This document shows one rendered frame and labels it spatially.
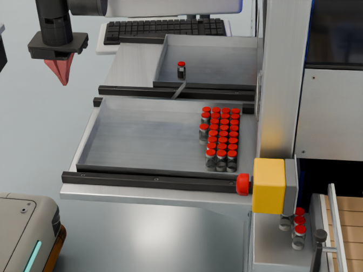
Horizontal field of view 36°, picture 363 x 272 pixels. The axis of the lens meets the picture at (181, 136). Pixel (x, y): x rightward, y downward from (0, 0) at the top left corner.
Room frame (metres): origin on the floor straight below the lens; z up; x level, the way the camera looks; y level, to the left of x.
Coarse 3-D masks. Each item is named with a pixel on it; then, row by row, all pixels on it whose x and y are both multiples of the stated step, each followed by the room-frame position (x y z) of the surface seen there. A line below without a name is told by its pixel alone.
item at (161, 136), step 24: (96, 120) 1.07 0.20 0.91; (120, 120) 1.11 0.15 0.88; (144, 120) 1.10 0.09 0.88; (168, 120) 1.10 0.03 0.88; (192, 120) 1.10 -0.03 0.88; (240, 120) 1.09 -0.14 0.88; (96, 144) 1.01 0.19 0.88; (120, 144) 1.01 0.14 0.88; (144, 144) 1.01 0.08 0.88; (168, 144) 1.01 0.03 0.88; (192, 144) 1.00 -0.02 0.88; (96, 168) 0.90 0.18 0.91; (120, 168) 0.89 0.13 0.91; (144, 168) 0.89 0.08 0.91; (168, 168) 0.92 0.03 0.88; (192, 168) 0.92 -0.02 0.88
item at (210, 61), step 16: (176, 48) 1.46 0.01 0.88; (192, 48) 1.46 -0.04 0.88; (208, 48) 1.45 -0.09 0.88; (224, 48) 1.45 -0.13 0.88; (240, 48) 1.45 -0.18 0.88; (256, 48) 1.45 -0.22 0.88; (160, 64) 1.34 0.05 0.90; (176, 64) 1.37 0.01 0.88; (192, 64) 1.36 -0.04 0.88; (208, 64) 1.36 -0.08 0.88; (224, 64) 1.36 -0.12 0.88; (240, 64) 1.36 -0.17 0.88; (256, 64) 1.35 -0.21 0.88; (160, 80) 1.28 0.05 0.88; (176, 80) 1.28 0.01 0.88; (192, 80) 1.28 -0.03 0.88; (208, 80) 1.28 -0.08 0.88; (224, 80) 1.27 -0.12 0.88; (240, 80) 1.27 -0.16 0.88; (256, 80) 1.27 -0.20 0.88
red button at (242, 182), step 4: (240, 176) 0.74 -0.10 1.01; (244, 176) 0.74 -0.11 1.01; (248, 176) 0.74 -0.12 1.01; (240, 180) 0.73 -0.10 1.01; (244, 180) 0.73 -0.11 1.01; (248, 180) 0.73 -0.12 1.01; (236, 184) 0.74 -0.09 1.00; (240, 184) 0.73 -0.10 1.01; (244, 184) 0.73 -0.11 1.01; (248, 184) 0.74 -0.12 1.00; (236, 188) 0.73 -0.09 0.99; (240, 188) 0.72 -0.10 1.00; (244, 188) 0.72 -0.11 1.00; (240, 192) 0.72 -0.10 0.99; (244, 192) 0.72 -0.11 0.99
